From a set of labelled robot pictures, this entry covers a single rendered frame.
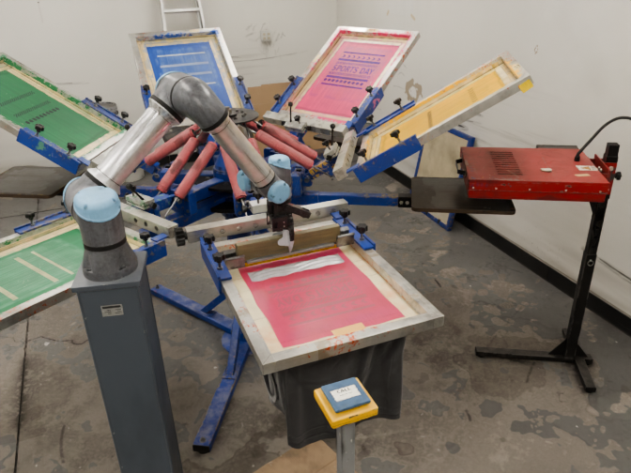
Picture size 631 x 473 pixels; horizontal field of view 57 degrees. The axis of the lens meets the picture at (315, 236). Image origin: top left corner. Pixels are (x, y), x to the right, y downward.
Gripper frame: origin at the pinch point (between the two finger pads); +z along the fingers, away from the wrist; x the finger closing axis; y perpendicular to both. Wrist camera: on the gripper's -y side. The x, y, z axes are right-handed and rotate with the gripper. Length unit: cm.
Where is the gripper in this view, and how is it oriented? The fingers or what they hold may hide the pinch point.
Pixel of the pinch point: (289, 245)
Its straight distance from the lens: 217.4
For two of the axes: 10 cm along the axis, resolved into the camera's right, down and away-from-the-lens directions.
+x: 3.7, 4.1, -8.3
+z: 0.2, 8.9, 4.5
